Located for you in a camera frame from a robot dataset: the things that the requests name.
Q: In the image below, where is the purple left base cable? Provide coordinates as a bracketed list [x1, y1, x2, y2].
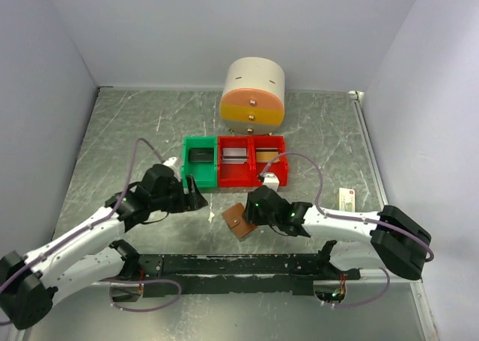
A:
[108, 279, 183, 313]

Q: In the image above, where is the gold card in bin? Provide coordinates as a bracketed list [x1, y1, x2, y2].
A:
[255, 148, 279, 164]

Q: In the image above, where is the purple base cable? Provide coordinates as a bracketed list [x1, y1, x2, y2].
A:
[108, 279, 183, 313]
[320, 268, 391, 309]

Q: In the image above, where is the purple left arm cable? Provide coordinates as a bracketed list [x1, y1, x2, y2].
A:
[0, 138, 168, 294]

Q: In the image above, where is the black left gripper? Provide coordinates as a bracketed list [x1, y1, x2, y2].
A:
[150, 174, 209, 214]

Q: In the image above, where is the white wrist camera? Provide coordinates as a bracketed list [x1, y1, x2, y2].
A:
[162, 157, 181, 180]
[258, 172, 280, 191]

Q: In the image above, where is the silver card in bin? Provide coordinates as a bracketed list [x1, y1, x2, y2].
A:
[222, 147, 248, 165]

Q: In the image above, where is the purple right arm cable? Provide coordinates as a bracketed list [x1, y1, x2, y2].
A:
[259, 152, 436, 262]

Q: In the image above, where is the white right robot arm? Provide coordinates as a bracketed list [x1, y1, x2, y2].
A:
[243, 185, 434, 280]

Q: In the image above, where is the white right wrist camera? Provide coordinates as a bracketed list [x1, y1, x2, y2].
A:
[258, 172, 280, 191]

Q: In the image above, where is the green bin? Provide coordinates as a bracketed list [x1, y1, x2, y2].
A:
[181, 136, 218, 188]

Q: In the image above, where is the red bin right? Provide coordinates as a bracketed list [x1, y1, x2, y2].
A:
[253, 135, 289, 187]

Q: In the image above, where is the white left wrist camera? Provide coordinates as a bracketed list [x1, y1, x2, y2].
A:
[162, 157, 181, 180]

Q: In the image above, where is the white round drawer cabinet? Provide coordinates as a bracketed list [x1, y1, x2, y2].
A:
[219, 57, 285, 135]

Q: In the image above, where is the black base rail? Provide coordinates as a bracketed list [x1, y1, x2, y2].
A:
[112, 252, 360, 298]

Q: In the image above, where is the white small card box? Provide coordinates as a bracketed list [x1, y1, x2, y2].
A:
[338, 188, 356, 212]

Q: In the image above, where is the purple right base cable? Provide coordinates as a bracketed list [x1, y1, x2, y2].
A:
[320, 268, 391, 309]

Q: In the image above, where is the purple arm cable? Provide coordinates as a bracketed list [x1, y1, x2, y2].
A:
[0, 138, 168, 294]
[259, 152, 436, 262]

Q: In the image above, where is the red bin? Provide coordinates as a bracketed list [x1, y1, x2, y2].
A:
[253, 135, 289, 187]
[218, 136, 254, 188]

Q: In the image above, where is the black card in bin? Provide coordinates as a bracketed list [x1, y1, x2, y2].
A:
[188, 147, 215, 164]

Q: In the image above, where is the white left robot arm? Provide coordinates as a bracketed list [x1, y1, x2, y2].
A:
[1, 164, 208, 330]

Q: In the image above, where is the red bin middle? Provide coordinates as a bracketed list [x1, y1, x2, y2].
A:
[218, 136, 254, 188]

